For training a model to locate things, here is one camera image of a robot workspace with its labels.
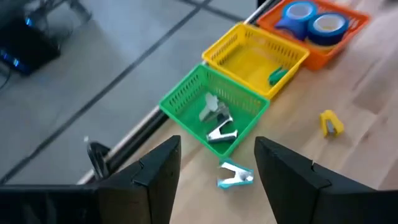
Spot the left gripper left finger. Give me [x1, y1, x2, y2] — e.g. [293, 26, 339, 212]
[0, 135, 182, 224]

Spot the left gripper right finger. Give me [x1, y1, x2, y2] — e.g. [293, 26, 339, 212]
[254, 136, 398, 224]

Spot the dark purple staple remover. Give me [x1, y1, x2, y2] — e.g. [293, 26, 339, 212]
[205, 116, 239, 144]

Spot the grey staple remover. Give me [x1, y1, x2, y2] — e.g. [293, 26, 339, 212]
[198, 92, 231, 123]

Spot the green mini stapler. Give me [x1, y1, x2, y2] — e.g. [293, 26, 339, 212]
[267, 67, 290, 87]

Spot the dark blue tape roll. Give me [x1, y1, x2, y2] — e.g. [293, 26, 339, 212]
[307, 12, 350, 47]

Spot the light blue tape roll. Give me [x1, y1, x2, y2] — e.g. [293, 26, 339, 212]
[275, 1, 318, 40]

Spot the teal staple remover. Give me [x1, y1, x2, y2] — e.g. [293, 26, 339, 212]
[216, 159, 255, 190]

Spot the yellow mini stapler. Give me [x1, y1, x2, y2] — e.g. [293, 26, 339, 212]
[319, 109, 345, 138]

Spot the green plastic basket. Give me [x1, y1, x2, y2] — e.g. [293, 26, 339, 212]
[159, 63, 271, 159]

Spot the orange-red plastic basket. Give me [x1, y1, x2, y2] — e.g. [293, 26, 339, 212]
[256, 0, 371, 72]

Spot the yellow plastic basket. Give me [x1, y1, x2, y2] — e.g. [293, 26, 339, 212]
[201, 22, 310, 100]

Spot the black computer tower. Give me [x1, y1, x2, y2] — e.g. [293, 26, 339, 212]
[0, 14, 62, 77]

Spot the black clamp handle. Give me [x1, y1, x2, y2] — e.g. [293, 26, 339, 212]
[86, 141, 112, 181]

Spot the black table frame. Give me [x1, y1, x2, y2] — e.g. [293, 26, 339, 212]
[76, 0, 282, 186]

